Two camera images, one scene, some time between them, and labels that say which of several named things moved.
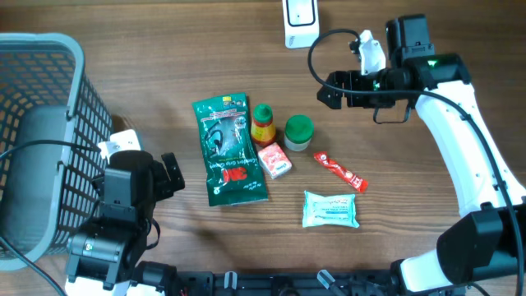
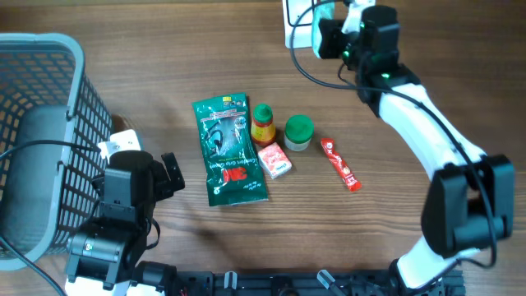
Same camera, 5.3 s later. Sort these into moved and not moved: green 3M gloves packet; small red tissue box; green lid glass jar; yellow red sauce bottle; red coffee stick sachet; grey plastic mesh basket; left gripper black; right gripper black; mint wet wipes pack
Moved: mint wet wipes pack; right gripper black; red coffee stick sachet
Not moved: small red tissue box; green lid glass jar; left gripper black; green 3M gloves packet; grey plastic mesh basket; yellow red sauce bottle
